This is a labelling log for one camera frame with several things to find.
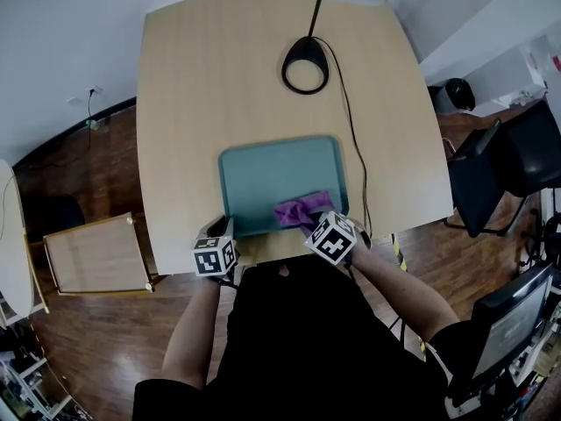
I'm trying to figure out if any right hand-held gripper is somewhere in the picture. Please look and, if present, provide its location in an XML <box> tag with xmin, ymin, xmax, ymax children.
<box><xmin>303</xmin><ymin>210</ymin><xmax>373</xmax><ymax>267</ymax></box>

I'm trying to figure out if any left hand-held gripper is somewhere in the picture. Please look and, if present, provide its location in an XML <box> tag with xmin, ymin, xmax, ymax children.
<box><xmin>192</xmin><ymin>214</ymin><xmax>240</xmax><ymax>286</ymax></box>

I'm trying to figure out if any purple microfibre cloth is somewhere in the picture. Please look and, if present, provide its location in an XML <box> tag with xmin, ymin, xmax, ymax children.
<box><xmin>273</xmin><ymin>189</ymin><xmax>335</xmax><ymax>229</ymax></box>

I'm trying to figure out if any teal plastic tray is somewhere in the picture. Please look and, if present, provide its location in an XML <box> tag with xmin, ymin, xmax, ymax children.
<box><xmin>217</xmin><ymin>134</ymin><xmax>351</xmax><ymax>239</ymax></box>

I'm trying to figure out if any person's right forearm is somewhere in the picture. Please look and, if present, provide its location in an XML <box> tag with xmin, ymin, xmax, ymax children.
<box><xmin>349</xmin><ymin>245</ymin><xmax>461</xmax><ymax>346</ymax></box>

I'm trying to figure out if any person's left forearm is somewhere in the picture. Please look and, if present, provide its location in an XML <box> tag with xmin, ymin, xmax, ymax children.
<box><xmin>160</xmin><ymin>275</ymin><xmax>224</xmax><ymax>390</ymax></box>

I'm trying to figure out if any yellow black striped tape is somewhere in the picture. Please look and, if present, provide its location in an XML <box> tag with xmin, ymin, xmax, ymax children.
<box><xmin>391</xmin><ymin>232</ymin><xmax>409</xmax><ymax>274</ymax></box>

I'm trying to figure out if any person's black clothing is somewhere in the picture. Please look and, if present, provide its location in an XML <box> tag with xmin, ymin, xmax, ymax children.
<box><xmin>131</xmin><ymin>255</ymin><xmax>488</xmax><ymax>421</ymax></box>

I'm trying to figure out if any wooden side cart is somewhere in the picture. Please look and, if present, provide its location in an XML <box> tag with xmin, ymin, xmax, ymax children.
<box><xmin>41</xmin><ymin>210</ymin><xmax>156</xmax><ymax>297</ymax></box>

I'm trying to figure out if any dark low chair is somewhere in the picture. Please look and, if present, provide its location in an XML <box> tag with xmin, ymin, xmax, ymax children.
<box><xmin>25</xmin><ymin>194</ymin><xmax>88</xmax><ymax>237</ymax></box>

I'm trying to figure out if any black mesh office chair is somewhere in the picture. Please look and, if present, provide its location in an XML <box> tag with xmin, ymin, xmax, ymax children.
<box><xmin>444</xmin><ymin>99</ymin><xmax>561</xmax><ymax>240</ymax></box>

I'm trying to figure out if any black desk lamp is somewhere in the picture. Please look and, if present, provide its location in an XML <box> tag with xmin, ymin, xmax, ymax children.
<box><xmin>280</xmin><ymin>0</ymin><xmax>387</xmax><ymax>96</ymax></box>

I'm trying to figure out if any waste bin with black bag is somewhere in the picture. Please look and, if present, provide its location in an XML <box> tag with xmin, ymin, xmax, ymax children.
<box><xmin>430</xmin><ymin>76</ymin><xmax>478</xmax><ymax>115</ymax></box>

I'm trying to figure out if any black computer monitor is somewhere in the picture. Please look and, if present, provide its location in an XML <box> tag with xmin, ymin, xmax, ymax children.
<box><xmin>445</xmin><ymin>262</ymin><xmax>558</xmax><ymax>408</ymax></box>

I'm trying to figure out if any round white table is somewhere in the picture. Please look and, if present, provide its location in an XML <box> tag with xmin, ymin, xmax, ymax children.
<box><xmin>0</xmin><ymin>159</ymin><xmax>36</xmax><ymax>320</ymax></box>

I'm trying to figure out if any cluttered white shelf rack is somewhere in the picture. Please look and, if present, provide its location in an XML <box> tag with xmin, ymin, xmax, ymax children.
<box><xmin>0</xmin><ymin>321</ymin><xmax>94</xmax><ymax>421</ymax></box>

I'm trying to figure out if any white water dispenser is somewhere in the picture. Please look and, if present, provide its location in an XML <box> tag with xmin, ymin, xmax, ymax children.
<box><xmin>480</xmin><ymin>45</ymin><xmax>561</xmax><ymax>110</ymax></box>

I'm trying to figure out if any black lamp cable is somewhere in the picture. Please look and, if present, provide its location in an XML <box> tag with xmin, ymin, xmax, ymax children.
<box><xmin>321</xmin><ymin>36</ymin><xmax>374</xmax><ymax>241</ymax></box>

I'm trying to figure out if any black wall socket cable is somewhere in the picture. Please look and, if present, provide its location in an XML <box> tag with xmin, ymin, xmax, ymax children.
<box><xmin>86</xmin><ymin>88</ymin><xmax>96</xmax><ymax>149</ymax></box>

